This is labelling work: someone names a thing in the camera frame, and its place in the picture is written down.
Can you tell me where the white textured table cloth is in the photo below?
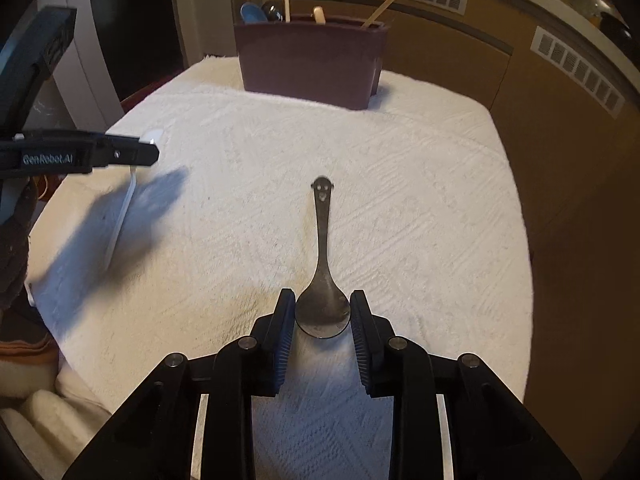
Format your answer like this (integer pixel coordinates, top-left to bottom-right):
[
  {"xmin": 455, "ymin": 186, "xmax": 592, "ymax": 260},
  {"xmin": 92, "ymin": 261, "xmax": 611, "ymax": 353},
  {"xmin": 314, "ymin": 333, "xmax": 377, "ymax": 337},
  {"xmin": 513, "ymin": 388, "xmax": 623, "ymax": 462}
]
[{"xmin": 24, "ymin": 54, "xmax": 535, "ymax": 480}]

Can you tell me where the dark purple utensil caddy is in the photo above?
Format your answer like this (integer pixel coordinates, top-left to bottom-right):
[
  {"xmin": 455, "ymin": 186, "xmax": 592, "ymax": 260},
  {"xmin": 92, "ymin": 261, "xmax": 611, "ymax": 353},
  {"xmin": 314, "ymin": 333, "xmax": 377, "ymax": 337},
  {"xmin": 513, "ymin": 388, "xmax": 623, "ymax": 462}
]
[{"xmin": 234, "ymin": 14, "xmax": 388, "ymax": 110}]

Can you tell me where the black plastic spoon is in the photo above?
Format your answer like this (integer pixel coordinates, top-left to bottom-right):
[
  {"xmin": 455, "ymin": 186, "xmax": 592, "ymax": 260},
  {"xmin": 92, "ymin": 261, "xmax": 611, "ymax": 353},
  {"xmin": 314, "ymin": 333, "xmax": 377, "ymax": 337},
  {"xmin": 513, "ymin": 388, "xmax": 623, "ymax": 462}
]
[{"xmin": 262, "ymin": 0, "xmax": 285, "ymax": 22}]

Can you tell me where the metal spoon smiley handle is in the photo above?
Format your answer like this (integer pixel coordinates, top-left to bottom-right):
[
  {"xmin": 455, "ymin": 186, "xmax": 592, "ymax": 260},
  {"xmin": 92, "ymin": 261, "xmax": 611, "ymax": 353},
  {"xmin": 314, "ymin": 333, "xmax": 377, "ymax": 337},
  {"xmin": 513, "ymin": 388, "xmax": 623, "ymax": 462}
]
[{"xmin": 295, "ymin": 177, "xmax": 350, "ymax": 339}]

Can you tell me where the brown wooden spoon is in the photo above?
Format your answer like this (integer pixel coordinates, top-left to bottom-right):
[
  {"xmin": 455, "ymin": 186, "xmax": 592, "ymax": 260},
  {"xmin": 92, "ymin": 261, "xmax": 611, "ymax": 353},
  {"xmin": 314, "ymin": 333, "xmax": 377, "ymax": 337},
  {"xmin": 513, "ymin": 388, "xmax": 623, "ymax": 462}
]
[{"xmin": 312, "ymin": 6, "xmax": 326, "ymax": 25}]

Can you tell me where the black spatula wooden handle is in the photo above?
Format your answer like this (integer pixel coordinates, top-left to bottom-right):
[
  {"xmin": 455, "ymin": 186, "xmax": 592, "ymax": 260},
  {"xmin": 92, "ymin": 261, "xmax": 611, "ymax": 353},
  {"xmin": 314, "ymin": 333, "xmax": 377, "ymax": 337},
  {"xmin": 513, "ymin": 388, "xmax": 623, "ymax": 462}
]
[{"xmin": 361, "ymin": 0, "xmax": 396, "ymax": 29}]

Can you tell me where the white plastic ladle spoon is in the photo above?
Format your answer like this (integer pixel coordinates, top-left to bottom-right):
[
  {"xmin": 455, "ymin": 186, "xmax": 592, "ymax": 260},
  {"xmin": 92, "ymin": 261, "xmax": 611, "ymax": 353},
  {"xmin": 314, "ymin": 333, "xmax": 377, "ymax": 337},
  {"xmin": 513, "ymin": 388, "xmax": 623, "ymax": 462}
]
[{"xmin": 103, "ymin": 129, "xmax": 164, "ymax": 271}]

